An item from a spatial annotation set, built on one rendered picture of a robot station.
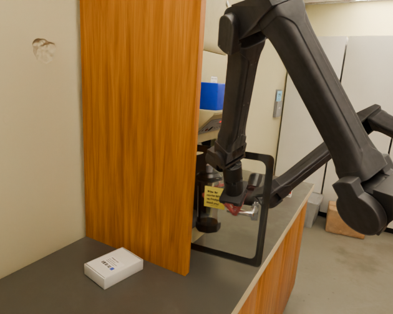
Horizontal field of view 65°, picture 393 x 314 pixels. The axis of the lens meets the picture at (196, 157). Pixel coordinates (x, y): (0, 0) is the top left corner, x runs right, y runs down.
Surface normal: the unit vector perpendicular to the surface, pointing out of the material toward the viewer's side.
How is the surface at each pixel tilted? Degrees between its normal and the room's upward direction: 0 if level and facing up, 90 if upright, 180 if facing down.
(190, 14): 90
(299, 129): 90
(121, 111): 90
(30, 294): 0
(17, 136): 90
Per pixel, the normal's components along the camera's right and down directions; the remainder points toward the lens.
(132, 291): 0.06, -0.97
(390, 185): -0.29, -0.86
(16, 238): 0.87, 0.17
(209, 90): -0.49, 0.18
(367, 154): 0.34, -0.14
